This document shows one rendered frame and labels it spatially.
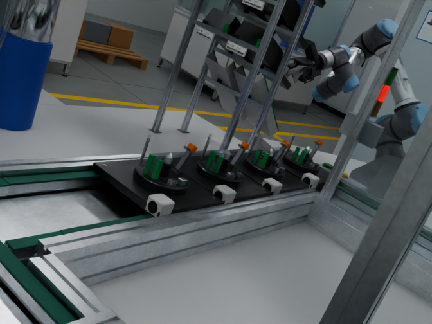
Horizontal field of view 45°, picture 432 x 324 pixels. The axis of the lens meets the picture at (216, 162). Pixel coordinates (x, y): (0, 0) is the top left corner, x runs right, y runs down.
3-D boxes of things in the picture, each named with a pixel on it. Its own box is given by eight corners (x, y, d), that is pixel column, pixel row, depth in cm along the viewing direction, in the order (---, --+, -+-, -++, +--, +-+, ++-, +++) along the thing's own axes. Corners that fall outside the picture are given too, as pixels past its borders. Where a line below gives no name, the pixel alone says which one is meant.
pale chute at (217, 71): (222, 108, 223) (230, 103, 224) (242, 121, 215) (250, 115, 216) (204, 56, 203) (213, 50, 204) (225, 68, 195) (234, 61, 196)
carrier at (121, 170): (158, 164, 147) (172, 123, 143) (220, 207, 135) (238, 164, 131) (90, 169, 128) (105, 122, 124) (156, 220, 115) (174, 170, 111)
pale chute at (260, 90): (249, 123, 215) (257, 117, 217) (270, 137, 207) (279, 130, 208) (233, 71, 195) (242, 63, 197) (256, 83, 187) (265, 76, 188)
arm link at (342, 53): (356, 58, 214) (346, 40, 215) (338, 64, 209) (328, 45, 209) (344, 66, 221) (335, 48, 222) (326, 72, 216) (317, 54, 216)
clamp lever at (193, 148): (177, 169, 135) (193, 144, 135) (182, 172, 134) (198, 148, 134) (170, 165, 132) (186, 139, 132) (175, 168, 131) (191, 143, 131)
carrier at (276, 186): (252, 157, 186) (265, 125, 182) (307, 190, 174) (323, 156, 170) (211, 160, 167) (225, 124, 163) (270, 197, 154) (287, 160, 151)
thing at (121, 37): (115, 51, 782) (123, 25, 770) (145, 70, 733) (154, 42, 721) (40, 36, 695) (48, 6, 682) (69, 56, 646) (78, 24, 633)
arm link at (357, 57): (350, 39, 255) (304, 90, 226) (366, 27, 246) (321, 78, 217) (364, 58, 257) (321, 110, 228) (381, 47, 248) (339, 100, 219)
